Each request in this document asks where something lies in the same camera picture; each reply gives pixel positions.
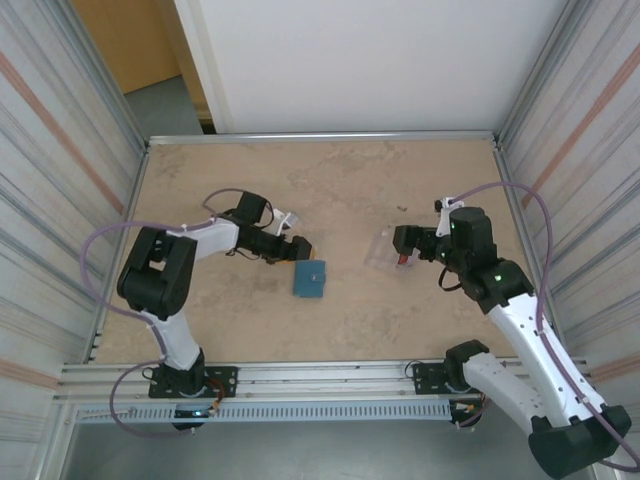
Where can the teal leather card holder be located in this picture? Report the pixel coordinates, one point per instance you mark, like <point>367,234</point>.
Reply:
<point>309,280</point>

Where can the clear plastic card box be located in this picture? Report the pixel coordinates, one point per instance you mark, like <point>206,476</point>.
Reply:
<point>380,252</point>

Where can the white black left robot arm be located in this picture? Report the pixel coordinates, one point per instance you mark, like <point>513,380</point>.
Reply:
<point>175,345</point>

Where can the wide aluminium mounting rail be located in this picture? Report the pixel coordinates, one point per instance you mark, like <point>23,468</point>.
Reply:
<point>325,377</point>

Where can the striped translucent enclosure panel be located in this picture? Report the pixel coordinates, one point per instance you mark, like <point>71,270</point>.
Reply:
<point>50,200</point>
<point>590,150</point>

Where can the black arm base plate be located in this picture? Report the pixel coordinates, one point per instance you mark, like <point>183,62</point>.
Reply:
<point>225,380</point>
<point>425,377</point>

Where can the aluminium table edge rail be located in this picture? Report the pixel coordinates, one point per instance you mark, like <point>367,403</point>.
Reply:
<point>131,210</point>
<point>320,137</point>
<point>524,225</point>

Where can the wooden door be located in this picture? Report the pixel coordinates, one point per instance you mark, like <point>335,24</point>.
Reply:
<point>125,40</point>

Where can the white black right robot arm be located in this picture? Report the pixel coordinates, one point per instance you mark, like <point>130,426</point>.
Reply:
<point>525,340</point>

